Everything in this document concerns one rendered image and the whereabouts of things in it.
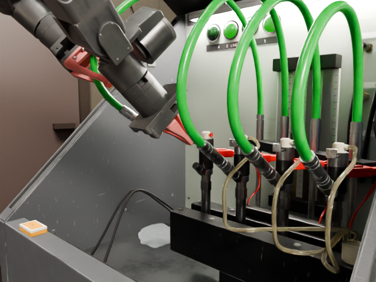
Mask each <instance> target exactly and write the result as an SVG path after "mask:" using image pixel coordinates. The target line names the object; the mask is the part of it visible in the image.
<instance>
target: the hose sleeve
mask: <svg viewBox="0 0 376 282"><path fill-rule="evenodd" d="M119 113H121V114H122V115H123V116H124V117H126V118H127V119H129V120H131V121H133V120H134V119H135V118H136V117H137V116H138V114H137V113H136V112H134V111H133V110H131V109H130V108H128V107H127V106H125V105H123V107H122V109H121V110H120V111H119Z"/></svg>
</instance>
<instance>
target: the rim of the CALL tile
mask: <svg viewBox="0 0 376 282"><path fill-rule="evenodd" d="M33 221H35V222H37V223H39V224H41V225H43V224H42V223H40V222H38V221H37V220H33ZM20 227H21V228H23V229H24V230H26V231H28V232H29V233H34V232H38V231H41V230H44V229H47V226H45V225H43V227H40V228H36V229H33V230H31V229H30V228H28V227H26V226H25V225H23V223H22V224H20Z"/></svg>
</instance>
